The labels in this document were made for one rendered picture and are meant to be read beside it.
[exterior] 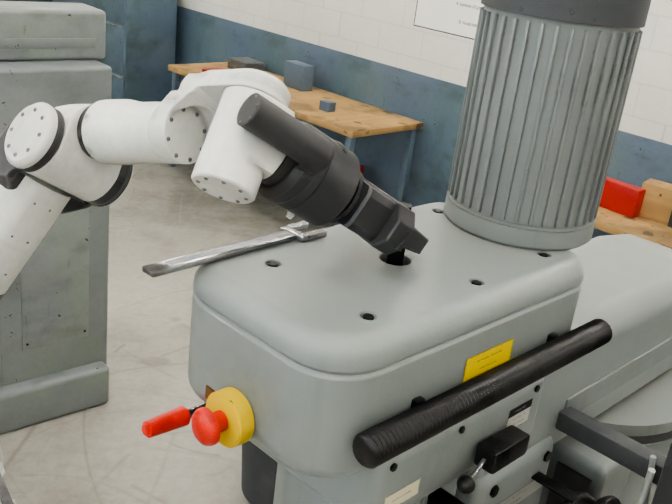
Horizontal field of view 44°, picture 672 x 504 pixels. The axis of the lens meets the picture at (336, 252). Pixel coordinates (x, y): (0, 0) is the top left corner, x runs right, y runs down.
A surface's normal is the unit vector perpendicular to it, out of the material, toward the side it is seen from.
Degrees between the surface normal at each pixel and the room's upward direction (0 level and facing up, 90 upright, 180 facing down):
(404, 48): 90
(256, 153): 67
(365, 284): 0
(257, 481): 94
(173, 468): 0
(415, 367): 90
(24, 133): 58
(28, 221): 98
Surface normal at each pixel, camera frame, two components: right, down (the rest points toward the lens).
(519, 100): -0.52, 0.27
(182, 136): 0.81, 0.09
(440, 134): -0.71, 0.18
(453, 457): 0.69, 0.35
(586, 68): 0.14, 0.39
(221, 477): 0.12, -0.92
